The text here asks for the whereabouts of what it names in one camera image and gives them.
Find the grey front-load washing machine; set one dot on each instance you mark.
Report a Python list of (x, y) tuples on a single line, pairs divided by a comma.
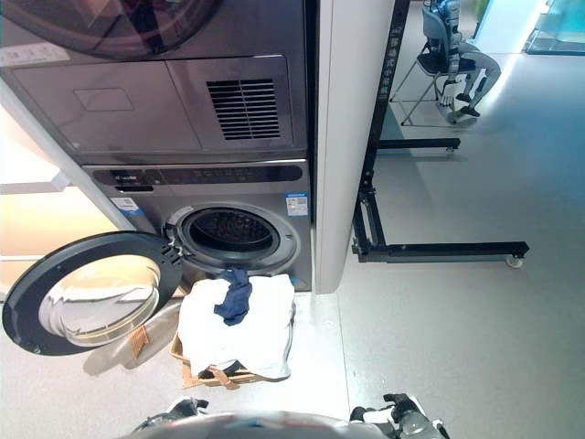
[(219, 215)]

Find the white cloth garment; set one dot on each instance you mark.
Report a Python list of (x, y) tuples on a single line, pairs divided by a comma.
[(237, 329)]

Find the seated silver humanoid robot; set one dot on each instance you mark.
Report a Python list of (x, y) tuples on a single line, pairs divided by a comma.
[(461, 59)]

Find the black wheeled metal stand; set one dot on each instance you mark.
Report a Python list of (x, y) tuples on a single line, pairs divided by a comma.
[(388, 183)]

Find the blue energy label sticker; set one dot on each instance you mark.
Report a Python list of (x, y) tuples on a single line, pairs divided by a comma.
[(297, 204)]

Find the white partition panel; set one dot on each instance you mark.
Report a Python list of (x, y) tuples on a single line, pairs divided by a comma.
[(340, 146)]

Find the grey folding chair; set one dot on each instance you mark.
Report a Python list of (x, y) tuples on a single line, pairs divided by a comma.
[(425, 68)]

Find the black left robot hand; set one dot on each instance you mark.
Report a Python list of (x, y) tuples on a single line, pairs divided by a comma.
[(183, 408)]

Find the silver robot torso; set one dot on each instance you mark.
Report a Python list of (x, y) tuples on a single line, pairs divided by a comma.
[(256, 426)]

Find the grey stacked dryer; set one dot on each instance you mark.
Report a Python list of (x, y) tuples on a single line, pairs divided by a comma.
[(160, 78)]

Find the woven wicker laundry basket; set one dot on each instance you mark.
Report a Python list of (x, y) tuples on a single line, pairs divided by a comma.
[(215, 372)]

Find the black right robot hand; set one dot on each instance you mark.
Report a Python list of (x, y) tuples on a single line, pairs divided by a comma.
[(402, 411)]

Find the round washing machine door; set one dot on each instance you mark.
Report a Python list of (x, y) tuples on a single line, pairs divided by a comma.
[(87, 292)]

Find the dark blue garment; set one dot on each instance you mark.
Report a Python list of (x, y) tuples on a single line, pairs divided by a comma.
[(236, 299)]

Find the light wooden cabinet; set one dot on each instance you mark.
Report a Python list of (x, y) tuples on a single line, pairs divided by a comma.
[(41, 183)]

